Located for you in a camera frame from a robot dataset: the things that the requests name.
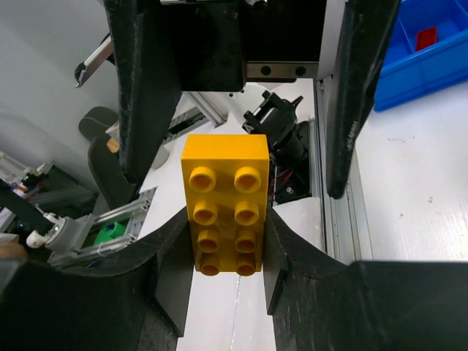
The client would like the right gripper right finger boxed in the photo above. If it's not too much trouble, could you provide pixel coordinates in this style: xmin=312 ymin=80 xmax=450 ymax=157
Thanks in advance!
xmin=263 ymin=208 xmax=467 ymax=350

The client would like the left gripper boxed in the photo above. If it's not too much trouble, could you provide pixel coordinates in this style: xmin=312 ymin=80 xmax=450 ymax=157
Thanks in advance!
xmin=104 ymin=1 xmax=326 ymax=184

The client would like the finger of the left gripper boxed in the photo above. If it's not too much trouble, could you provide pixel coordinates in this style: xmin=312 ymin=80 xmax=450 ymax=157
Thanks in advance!
xmin=325 ymin=1 xmax=400 ymax=199

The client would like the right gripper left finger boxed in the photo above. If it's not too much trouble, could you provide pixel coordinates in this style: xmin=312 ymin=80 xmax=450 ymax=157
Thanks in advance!
xmin=1 ymin=210 xmax=194 ymax=350

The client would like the long red lego brick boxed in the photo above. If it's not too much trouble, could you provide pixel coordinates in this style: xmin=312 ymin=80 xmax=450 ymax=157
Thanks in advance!
xmin=415 ymin=26 xmax=437 ymax=51

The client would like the long yellow lego brick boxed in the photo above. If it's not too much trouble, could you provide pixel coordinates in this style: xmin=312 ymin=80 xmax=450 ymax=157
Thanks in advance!
xmin=181 ymin=134 xmax=270 ymax=276

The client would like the blue compartment bin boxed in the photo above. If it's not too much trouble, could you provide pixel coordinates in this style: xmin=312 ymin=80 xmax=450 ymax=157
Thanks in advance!
xmin=374 ymin=0 xmax=467 ymax=112

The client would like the aluminium front rail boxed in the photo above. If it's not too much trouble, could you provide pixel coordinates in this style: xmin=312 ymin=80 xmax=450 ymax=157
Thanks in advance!
xmin=314 ymin=76 xmax=373 ymax=264

